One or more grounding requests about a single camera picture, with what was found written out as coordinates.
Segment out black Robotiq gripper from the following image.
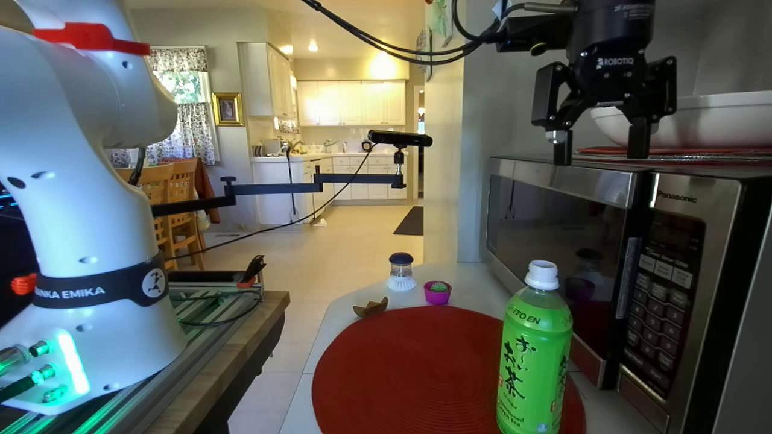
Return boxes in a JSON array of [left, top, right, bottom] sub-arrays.
[[530, 0, 679, 166]]

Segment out stainless steel microwave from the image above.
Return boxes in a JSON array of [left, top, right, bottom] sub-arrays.
[[483, 154, 772, 434]]

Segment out white shallow bowl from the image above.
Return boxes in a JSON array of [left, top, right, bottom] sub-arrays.
[[588, 90, 772, 149]]

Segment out dark floor mat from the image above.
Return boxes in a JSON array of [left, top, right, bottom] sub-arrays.
[[392, 206, 428, 238]]

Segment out small purple cup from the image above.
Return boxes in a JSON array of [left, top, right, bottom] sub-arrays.
[[423, 279, 453, 309]]

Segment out green tea bottle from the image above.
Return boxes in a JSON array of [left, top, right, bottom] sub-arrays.
[[494, 259, 574, 434]]

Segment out glass shaker dark lid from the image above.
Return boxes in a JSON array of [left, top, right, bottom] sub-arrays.
[[383, 250, 421, 295]]

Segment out small brown toy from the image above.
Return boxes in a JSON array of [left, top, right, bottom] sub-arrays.
[[349, 297, 392, 320]]

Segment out red round placemat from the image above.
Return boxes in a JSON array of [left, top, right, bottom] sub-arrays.
[[312, 303, 588, 434]]

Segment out white kitchen counter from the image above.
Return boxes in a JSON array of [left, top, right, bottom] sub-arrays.
[[249, 148, 423, 230]]

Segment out tall white kitchen cabinet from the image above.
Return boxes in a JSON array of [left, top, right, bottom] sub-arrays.
[[236, 41, 301, 136]]

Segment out gold framed picture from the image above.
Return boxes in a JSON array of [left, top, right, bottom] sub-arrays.
[[213, 90, 243, 130]]

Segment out black clamp red tip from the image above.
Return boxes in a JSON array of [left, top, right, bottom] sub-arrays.
[[234, 254, 269, 293]]

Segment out patterned window curtain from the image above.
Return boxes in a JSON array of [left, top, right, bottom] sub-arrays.
[[105, 45, 223, 168]]

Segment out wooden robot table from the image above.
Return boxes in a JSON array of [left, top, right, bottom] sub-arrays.
[[0, 267, 291, 434]]

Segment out wooden chair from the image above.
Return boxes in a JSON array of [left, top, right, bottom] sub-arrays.
[[113, 158, 217, 273]]

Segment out black box beside robot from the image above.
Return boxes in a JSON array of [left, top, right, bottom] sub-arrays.
[[0, 200, 42, 326]]

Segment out black stereo camera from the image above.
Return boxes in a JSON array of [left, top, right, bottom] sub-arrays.
[[365, 127, 435, 149]]

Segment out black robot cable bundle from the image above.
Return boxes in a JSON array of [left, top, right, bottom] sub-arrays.
[[299, 0, 516, 67]]

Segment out white wall cabinets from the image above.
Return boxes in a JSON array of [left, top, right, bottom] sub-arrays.
[[295, 77, 410, 130]]

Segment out thin black camera cable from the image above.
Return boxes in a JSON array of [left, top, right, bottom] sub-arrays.
[[170, 143, 376, 260]]

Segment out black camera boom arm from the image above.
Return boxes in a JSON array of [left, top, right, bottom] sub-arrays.
[[149, 148, 410, 219]]

